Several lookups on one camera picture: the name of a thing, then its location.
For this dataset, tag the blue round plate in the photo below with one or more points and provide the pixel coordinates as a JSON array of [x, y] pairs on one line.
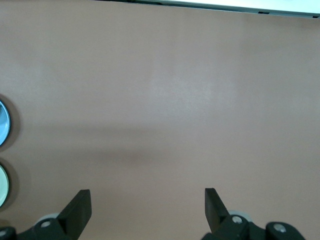
[[3, 125]]

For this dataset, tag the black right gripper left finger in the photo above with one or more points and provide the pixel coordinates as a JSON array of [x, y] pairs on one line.
[[77, 212]]

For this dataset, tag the green round plate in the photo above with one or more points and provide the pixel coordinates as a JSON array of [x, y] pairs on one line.
[[3, 185]]

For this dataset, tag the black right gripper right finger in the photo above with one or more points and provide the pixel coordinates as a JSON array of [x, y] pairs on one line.
[[215, 212]]

